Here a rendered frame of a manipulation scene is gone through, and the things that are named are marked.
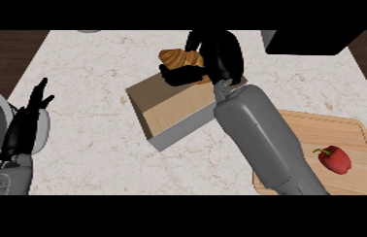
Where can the red bell pepper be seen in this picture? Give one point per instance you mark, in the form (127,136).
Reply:
(337,159)

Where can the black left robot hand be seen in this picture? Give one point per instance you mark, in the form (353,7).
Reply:
(26,124)

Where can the pale wooden cutting board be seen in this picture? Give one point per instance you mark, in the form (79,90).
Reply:
(329,140)

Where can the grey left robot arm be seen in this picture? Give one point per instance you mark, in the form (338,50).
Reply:
(17,143)

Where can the grey round object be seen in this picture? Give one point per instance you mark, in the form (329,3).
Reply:
(89,31)

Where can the open cardboard box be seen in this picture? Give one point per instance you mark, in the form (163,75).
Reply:
(178,109)

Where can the golden brown croissant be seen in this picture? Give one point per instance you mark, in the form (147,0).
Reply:
(182,59)

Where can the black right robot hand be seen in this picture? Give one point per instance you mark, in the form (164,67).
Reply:
(225,58)

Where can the black box appliance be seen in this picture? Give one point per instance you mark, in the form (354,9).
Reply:
(309,41)

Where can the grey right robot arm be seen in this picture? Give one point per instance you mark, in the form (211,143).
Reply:
(260,134)

